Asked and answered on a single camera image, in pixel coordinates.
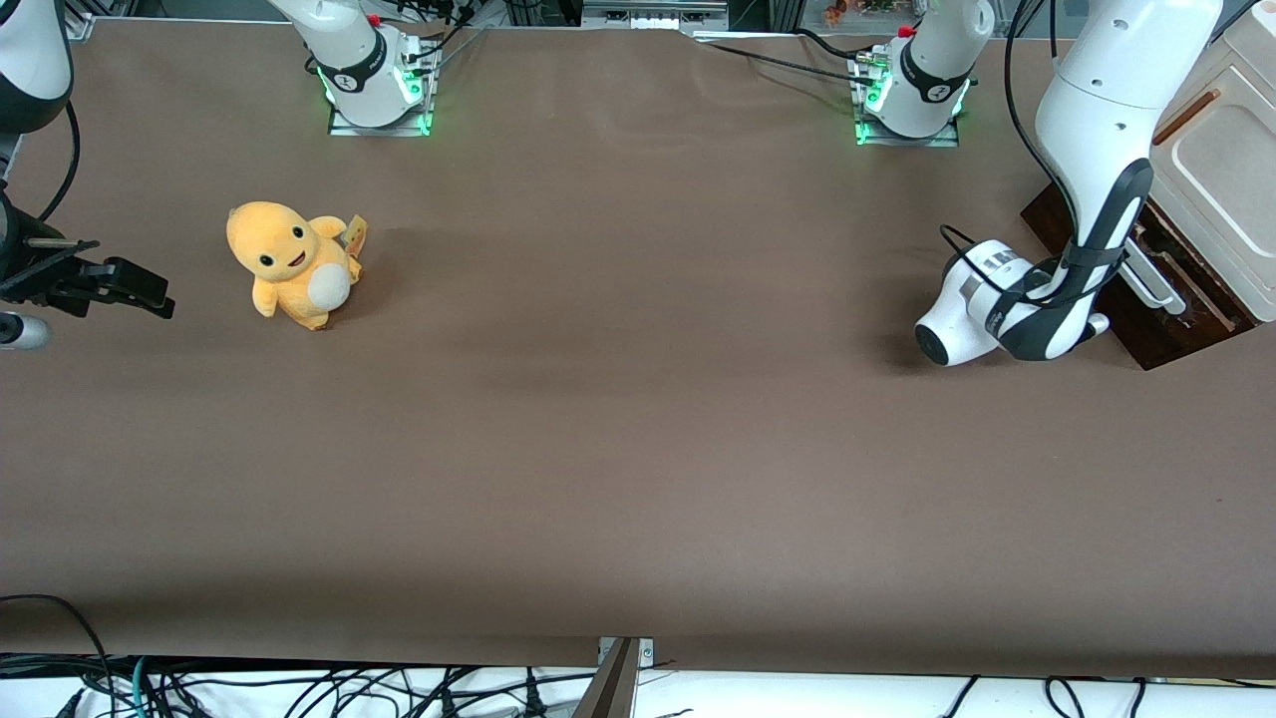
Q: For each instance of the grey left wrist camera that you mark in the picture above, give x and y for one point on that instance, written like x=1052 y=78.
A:
x=1097 y=324

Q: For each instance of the aluminium frame rail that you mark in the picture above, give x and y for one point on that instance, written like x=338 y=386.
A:
x=648 y=15

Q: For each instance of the metal table clamp bracket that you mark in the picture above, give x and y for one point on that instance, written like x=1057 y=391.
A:
x=613 y=688

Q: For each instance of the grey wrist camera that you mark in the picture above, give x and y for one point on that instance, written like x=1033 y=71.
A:
x=20 y=332
x=1097 y=324

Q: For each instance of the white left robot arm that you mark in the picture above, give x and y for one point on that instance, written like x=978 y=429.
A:
x=1107 y=80

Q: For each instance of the cream plastic storage box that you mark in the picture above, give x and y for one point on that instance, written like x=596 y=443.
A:
x=1226 y=179

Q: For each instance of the yellow plush toy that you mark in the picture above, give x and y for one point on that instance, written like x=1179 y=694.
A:
x=289 y=259

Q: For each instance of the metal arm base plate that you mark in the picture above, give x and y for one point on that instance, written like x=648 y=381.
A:
x=339 y=128
x=942 y=140

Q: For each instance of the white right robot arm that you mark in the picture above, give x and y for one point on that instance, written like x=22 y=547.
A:
x=354 y=60

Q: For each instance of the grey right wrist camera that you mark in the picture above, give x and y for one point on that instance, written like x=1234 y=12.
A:
x=20 y=332

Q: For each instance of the dark wooden board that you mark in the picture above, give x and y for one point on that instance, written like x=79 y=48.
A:
x=1146 y=344

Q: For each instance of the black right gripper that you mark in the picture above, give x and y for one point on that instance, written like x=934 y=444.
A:
x=22 y=275

